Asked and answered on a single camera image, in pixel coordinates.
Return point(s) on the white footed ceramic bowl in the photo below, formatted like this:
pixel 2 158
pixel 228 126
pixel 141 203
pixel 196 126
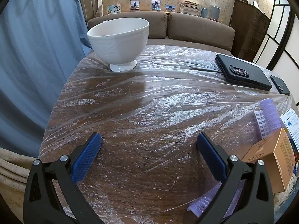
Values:
pixel 116 44

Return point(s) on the colour swatch paper leaflet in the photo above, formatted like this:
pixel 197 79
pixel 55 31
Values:
pixel 261 123

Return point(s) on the brown sofa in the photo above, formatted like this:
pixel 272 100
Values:
pixel 198 28

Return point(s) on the wide photo card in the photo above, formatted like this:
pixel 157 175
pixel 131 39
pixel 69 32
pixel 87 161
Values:
pixel 114 9

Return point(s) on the beige wrapper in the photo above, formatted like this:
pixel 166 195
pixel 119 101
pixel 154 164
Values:
pixel 286 198

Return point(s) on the white round plate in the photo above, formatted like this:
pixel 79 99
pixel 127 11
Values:
pixel 256 4

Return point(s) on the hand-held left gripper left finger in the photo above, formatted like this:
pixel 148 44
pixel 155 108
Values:
pixel 86 158

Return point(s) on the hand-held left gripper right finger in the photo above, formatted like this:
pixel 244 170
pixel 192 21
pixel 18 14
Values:
pixel 211 158

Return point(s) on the large grey cylinder speaker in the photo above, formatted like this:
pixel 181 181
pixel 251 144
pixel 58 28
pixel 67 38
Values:
pixel 215 12

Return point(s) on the brown carton box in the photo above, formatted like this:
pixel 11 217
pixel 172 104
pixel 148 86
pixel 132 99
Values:
pixel 280 158

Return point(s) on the beige patterned cushion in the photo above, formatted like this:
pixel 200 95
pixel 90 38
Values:
pixel 11 175

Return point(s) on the small landscape photo card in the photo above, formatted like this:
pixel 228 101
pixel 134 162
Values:
pixel 170 8

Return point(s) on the beige curtain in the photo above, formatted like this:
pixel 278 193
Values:
pixel 90 0

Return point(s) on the purple bubble wrap packet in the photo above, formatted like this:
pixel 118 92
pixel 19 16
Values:
pixel 271 114

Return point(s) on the dark wooden cabinet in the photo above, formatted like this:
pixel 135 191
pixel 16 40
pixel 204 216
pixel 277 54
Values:
pixel 251 30

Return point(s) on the white black-framed sliding screen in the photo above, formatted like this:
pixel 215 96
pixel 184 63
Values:
pixel 280 28

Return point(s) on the upright photo card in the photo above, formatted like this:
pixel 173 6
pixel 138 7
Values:
pixel 156 5
pixel 135 5

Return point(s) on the stack of books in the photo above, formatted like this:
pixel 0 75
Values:
pixel 190 8

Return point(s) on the blue curtain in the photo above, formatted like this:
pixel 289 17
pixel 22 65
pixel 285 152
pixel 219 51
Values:
pixel 35 51

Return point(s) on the large black phone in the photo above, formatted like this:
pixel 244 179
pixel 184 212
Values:
pixel 247 74

